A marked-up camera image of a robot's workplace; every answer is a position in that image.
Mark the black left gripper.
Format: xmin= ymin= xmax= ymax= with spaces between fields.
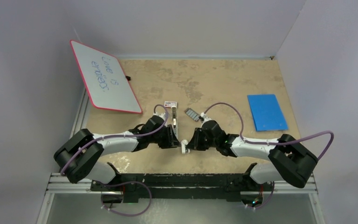
xmin=149 ymin=124 xmax=180 ymax=149

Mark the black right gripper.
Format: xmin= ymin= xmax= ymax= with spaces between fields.
xmin=187 ymin=128 xmax=218 ymax=151

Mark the white stapler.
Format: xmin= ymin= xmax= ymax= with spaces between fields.
xmin=171 ymin=105 xmax=178 ymax=138

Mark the staple tray with staples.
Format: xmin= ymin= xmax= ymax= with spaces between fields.
xmin=185 ymin=108 xmax=200 ymax=122

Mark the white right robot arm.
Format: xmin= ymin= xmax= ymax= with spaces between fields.
xmin=186 ymin=120 xmax=318 ymax=190

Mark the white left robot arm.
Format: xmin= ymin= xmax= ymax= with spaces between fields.
xmin=53 ymin=114 xmax=180 ymax=191

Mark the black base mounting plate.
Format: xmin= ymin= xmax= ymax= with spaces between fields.
xmin=90 ymin=173 xmax=272 ymax=203

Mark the blue notebook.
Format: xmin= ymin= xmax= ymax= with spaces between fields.
xmin=247 ymin=94 xmax=288 ymax=132

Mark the red framed whiteboard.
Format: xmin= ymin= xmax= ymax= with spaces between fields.
xmin=69 ymin=40 xmax=143 ymax=114

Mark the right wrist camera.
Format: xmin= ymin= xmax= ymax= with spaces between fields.
xmin=198 ymin=112 xmax=212 ymax=124

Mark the aluminium frame rail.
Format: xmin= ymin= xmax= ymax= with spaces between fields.
xmin=47 ymin=170 xmax=317 ymax=194

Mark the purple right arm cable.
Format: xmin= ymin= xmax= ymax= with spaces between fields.
xmin=202 ymin=102 xmax=335 ymax=161

